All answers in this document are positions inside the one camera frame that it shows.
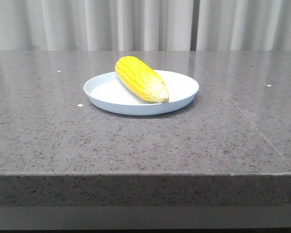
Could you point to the white pleated curtain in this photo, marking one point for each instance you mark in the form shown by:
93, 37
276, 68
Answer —
147, 25

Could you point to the yellow corn cob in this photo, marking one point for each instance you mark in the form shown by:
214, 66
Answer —
142, 80

